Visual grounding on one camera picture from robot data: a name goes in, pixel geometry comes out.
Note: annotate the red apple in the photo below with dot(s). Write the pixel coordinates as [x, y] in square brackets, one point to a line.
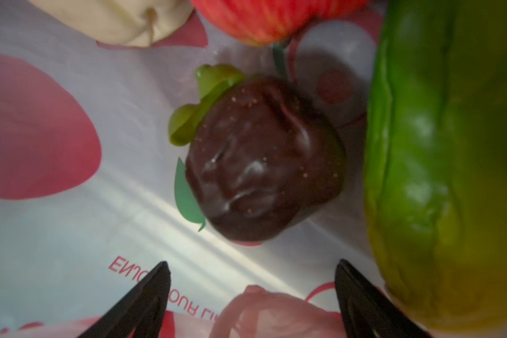
[264, 22]

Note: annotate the pink plastic bag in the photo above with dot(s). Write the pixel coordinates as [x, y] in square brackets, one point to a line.
[93, 195]

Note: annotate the dark purple mangosteen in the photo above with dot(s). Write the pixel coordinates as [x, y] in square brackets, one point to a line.
[261, 157]

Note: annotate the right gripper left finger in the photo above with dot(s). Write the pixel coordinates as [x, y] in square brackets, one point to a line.
[140, 312]

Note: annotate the green pepper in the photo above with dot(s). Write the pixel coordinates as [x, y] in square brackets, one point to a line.
[435, 168]

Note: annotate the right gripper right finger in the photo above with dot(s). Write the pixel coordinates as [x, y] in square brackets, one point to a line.
[366, 312]

